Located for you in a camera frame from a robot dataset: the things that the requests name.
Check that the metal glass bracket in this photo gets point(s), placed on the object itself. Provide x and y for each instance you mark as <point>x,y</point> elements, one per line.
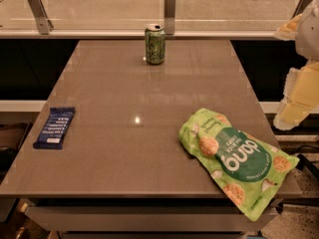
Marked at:
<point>43,23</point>
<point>169,16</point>
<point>302,4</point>

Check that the middle metal glass bracket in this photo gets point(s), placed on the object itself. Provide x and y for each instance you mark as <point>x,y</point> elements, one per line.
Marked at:
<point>169,16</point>

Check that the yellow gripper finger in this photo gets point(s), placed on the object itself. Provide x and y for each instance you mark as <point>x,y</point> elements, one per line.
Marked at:
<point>301,96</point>
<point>288,30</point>

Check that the left metal glass bracket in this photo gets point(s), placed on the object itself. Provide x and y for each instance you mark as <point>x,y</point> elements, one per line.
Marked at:
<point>43,23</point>

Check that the green soda can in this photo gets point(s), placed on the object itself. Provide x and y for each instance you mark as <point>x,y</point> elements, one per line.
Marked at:
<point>155,44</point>

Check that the green rice chips bag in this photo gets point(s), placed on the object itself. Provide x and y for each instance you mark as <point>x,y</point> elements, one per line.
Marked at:
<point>248,170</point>

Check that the blue snack bar wrapper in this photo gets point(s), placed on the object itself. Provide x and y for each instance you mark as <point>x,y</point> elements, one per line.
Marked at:
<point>52,133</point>

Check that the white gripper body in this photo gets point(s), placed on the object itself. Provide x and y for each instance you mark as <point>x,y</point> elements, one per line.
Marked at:
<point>309,37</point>

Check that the glass barrier panel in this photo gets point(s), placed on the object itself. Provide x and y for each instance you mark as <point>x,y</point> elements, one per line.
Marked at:
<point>190,15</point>

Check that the right metal glass bracket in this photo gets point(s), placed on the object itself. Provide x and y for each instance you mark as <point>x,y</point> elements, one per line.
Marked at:
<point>302,4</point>

